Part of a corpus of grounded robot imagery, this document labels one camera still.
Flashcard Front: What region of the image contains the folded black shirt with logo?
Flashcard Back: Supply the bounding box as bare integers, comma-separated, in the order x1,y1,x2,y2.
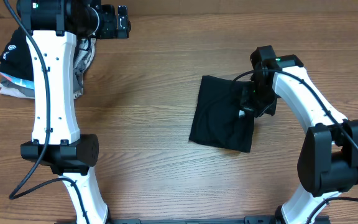
0,28,34,81

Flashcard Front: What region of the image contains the folded light blue garment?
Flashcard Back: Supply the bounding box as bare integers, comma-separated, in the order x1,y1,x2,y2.
0,72,34,90

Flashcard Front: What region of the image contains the black t-shirt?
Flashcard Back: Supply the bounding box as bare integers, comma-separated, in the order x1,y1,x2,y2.
189,75,254,152

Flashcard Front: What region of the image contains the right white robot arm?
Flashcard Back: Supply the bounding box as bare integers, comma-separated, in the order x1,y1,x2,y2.
240,51,358,223

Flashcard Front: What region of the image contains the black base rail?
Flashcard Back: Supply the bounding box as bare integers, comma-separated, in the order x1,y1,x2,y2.
107,215,280,224

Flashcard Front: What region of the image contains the folded white garment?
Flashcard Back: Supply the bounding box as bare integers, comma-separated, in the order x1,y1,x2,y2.
0,37,98,100

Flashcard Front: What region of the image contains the folded grey garment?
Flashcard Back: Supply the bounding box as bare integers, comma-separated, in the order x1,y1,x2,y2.
0,37,98,99

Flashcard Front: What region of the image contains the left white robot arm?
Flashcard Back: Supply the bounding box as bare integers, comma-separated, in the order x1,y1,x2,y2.
14,0,131,223

